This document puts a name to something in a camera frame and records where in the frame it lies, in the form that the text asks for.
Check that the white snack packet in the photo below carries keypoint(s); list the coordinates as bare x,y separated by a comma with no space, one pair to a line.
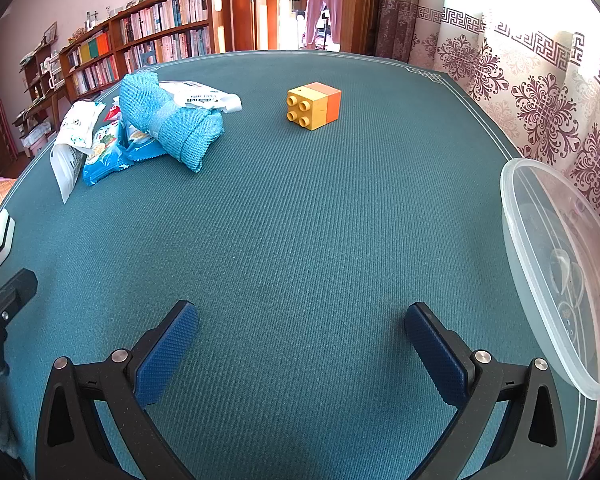
75,145
205,97

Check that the clear plastic container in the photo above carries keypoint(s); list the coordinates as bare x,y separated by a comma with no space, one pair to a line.
530,240

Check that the blue snack packet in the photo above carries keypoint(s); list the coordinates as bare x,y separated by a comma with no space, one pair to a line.
102,155
142,146

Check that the yellow and orange toy block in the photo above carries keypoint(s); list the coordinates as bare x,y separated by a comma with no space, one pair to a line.
312,105

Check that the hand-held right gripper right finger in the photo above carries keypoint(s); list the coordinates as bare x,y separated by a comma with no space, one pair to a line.
435,355

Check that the green table mat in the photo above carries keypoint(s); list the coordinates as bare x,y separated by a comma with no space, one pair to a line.
300,235

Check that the rows of books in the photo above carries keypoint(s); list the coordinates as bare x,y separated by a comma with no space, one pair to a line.
175,10

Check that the hanging purple pants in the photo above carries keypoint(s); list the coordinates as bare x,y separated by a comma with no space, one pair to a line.
312,5

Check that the wooden bookshelf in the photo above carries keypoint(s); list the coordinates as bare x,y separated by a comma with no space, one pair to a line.
219,15

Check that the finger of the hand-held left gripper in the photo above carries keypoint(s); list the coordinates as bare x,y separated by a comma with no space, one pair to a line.
10,292

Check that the white patterned curtain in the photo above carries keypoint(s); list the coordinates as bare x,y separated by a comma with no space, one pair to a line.
530,75

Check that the grey curtain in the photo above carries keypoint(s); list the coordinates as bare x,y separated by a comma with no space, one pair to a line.
397,10

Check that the wooden door frame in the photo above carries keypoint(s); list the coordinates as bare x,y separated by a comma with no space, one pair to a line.
245,5

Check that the red snack packet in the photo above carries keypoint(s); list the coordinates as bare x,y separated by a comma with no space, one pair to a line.
112,111

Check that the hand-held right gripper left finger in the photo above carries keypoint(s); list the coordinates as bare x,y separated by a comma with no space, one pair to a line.
167,355

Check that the blue woven towel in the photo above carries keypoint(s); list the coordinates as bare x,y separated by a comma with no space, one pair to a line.
180,130

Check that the wooden door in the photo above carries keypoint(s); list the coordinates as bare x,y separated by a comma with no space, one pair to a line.
365,15

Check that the small wooden shelf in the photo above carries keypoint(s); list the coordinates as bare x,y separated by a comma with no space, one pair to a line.
35,85

